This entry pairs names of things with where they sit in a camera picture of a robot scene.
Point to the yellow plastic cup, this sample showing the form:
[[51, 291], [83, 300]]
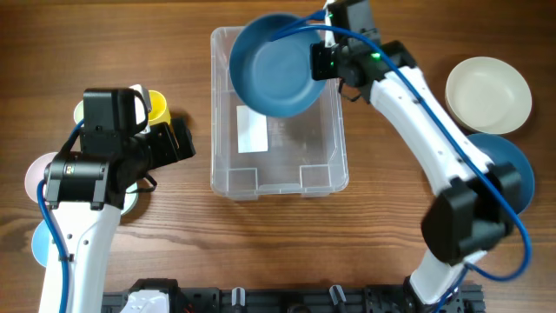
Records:
[[160, 111]]

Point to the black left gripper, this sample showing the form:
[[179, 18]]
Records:
[[181, 142]]

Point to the cream plastic cup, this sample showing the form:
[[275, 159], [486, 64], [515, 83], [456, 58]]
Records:
[[78, 112]]

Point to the white label sticker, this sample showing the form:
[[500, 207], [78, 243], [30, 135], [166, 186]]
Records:
[[252, 130]]

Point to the clear plastic storage container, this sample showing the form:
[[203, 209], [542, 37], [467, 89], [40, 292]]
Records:
[[306, 153]]

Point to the pink plastic cup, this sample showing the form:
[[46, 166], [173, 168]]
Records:
[[35, 174]]

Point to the cream bowl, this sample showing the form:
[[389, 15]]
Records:
[[487, 95]]

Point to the dark blue bowl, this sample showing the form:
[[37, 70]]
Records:
[[500, 150], [274, 78]]

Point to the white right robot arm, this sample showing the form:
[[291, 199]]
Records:
[[475, 199]]

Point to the mint green plastic cup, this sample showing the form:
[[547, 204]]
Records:
[[130, 199]]

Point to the light blue plastic cup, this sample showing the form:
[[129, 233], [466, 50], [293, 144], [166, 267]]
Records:
[[40, 243]]

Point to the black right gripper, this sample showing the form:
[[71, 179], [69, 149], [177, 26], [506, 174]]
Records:
[[321, 61]]

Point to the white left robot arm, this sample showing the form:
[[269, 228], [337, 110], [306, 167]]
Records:
[[81, 198]]

